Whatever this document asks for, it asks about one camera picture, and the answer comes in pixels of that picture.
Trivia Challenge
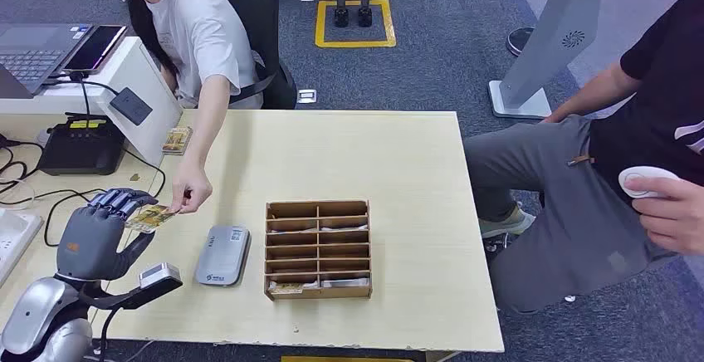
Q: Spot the white desk stand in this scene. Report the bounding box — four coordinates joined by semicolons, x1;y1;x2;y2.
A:
0;36;183;167

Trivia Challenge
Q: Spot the grey laptop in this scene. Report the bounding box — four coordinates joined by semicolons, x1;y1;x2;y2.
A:
0;22;94;100

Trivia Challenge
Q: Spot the white oval remote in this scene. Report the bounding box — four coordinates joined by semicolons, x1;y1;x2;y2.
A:
618;165;683;200

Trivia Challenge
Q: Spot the person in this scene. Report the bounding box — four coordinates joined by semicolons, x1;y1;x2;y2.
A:
463;0;704;316
76;0;265;215

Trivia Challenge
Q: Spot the black charger cable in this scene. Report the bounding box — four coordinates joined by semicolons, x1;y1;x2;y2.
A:
65;71;121;125

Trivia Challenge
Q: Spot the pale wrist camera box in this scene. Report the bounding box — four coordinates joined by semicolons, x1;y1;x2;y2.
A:
137;262;183;291

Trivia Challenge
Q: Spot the white power strip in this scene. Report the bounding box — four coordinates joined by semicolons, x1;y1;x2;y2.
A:
0;208;45;287

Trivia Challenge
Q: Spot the black square pad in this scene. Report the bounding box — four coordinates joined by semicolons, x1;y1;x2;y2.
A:
109;86;154;127

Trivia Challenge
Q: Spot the grey card reader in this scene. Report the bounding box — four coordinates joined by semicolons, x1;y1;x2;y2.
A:
195;225;252;287

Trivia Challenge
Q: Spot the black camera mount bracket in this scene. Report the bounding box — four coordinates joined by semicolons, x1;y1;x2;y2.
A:
77;277;183;311

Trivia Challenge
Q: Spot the black smartphone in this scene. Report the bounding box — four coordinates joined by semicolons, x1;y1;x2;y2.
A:
61;25;128;75

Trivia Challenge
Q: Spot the yellow printed ID card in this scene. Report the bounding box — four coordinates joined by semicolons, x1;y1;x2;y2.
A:
124;204;177;235

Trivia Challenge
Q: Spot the black cable bundle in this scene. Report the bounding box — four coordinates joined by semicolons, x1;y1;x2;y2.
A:
0;134;46;197

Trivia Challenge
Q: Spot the yellow floor tape square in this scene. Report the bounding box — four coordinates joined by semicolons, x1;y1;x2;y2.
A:
314;0;398;49

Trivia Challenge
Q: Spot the person's hand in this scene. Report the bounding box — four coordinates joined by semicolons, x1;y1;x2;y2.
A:
540;107;573;125
623;176;704;257
169;162;214;216

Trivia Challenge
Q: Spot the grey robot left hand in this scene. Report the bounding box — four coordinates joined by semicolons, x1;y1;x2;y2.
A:
56;188;159;283

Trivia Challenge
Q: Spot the round black base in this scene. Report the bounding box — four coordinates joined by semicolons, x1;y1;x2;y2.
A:
506;27;535;57

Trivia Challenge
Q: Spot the black office chair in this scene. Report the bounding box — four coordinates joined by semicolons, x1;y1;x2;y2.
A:
224;0;299;111

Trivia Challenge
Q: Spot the grey kiosk stand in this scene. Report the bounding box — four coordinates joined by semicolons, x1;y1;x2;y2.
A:
488;0;607;120

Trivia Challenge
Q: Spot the black looped cable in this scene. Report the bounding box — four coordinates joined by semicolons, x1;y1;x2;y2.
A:
42;149;168;249

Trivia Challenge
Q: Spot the black desktop device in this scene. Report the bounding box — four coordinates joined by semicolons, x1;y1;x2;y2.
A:
37;116;127;178

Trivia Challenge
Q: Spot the stack of yellow cards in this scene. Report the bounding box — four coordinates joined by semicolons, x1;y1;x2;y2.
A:
161;125;194;156

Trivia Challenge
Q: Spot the wooden card holder box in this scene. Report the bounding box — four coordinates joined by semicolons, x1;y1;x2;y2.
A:
263;199;374;301

